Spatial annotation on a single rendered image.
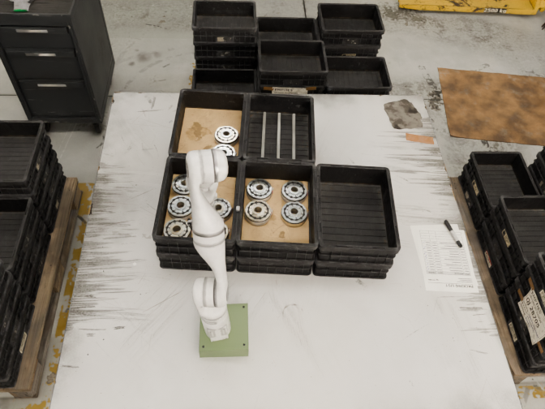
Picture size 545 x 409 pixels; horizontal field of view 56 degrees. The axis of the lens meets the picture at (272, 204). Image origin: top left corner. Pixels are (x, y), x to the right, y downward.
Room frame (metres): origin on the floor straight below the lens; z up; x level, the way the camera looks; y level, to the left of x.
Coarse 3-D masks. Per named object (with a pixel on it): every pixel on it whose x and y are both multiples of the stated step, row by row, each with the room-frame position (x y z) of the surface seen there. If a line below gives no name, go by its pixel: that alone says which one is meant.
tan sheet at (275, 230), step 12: (276, 180) 1.36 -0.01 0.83; (288, 180) 1.37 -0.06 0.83; (276, 192) 1.30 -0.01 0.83; (276, 204) 1.23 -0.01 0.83; (276, 216) 1.18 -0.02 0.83; (252, 228) 1.11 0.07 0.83; (264, 228) 1.12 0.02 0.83; (276, 228) 1.12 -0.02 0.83; (288, 228) 1.13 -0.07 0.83; (300, 228) 1.13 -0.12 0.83; (264, 240) 1.06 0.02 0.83; (276, 240) 1.06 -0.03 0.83; (288, 240) 1.07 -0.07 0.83; (300, 240) 1.07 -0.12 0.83
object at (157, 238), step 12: (180, 156) 1.36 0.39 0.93; (168, 168) 1.29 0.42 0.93; (240, 168) 1.32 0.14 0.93; (156, 216) 1.06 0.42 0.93; (156, 228) 1.01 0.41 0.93; (156, 240) 0.96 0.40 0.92; (168, 240) 0.96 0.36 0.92; (180, 240) 0.97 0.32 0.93; (192, 240) 0.97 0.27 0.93; (228, 240) 0.98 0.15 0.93
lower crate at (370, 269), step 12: (324, 264) 0.99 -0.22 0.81; (336, 264) 0.99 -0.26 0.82; (348, 264) 1.00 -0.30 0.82; (360, 264) 1.00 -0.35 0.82; (324, 276) 0.99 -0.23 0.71; (336, 276) 1.00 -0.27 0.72; (348, 276) 1.00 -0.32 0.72; (360, 276) 1.01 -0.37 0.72; (372, 276) 1.01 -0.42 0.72; (384, 276) 1.02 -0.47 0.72
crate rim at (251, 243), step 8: (248, 160) 1.37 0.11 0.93; (256, 160) 1.37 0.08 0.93; (312, 168) 1.36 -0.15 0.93; (312, 176) 1.32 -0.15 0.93; (240, 184) 1.24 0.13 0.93; (240, 192) 1.20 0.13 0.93; (240, 200) 1.16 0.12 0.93; (240, 208) 1.13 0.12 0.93; (240, 216) 1.09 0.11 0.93; (240, 224) 1.06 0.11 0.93; (240, 240) 0.99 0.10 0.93; (248, 240) 0.99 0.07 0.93; (280, 248) 0.98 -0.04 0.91; (288, 248) 0.98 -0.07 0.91; (296, 248) 0.99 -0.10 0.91; (304, 248) 0.99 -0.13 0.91; (312, 248) 0.99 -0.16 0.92
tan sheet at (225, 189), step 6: (174, 174) 1.34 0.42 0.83; (228, 180) 1.34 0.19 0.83; (234, 180) 1.34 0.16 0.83; (222, 186) 1.30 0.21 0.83; (228, 186) 1.31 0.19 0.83; (234, 186) 1.31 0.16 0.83; (222, 192) 1.27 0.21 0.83; (228, 192) 1.27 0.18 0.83; (234, 192) 1.28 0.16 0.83; (228, 198) 1.24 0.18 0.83; (168, 216) 1.13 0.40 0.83; (228, 222) 1.13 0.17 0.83; (228, 228) 1.10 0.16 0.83; (162, 234) 1.05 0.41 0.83; (192, 234) 1.06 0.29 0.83
